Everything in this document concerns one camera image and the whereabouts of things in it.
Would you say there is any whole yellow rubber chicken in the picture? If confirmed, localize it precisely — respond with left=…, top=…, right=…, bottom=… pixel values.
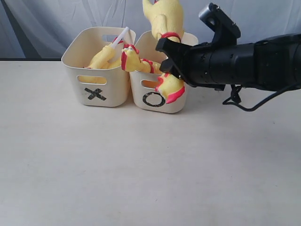
left=120, top=44, right=162, bottom=75

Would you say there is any cream bin marked X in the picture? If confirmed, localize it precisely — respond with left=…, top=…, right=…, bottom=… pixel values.
left=61, top=27, right=130, bottom=107

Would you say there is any chicken head with white tube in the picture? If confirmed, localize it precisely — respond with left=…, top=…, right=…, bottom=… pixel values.
left=85, top=27, right=129, bottom=69

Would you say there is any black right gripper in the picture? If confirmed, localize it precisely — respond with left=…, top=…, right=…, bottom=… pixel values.
left=155, top=38, right=235, bottom=90

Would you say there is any headless rubber chicken body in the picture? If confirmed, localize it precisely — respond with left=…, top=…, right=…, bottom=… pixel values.
left=79, top=35, right=124, bottom=85

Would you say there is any cream bin marked O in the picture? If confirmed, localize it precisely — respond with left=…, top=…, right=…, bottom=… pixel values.
left=129, top=31, right=190, bottom=113

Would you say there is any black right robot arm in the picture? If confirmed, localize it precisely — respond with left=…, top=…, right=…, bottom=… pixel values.
left=156, top=34, right=301, bottom=91

